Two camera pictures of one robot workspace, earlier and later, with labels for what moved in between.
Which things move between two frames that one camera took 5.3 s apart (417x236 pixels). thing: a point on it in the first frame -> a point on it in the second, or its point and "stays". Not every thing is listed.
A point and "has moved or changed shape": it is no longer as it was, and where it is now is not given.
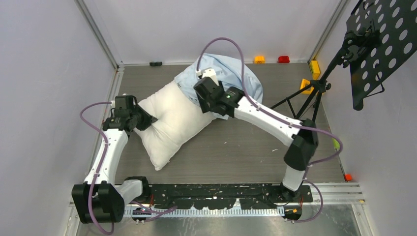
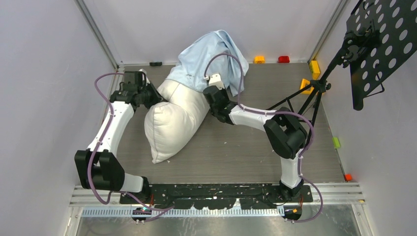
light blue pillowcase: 227,70 -> 214,53
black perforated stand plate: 385,33 stays
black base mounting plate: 217,196 stays
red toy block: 283,59 stays
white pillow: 180,120 has moved or changed shape
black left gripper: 148,119 -> 157,98
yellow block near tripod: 304,82 stays
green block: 336,144 stays
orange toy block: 259,59 stays
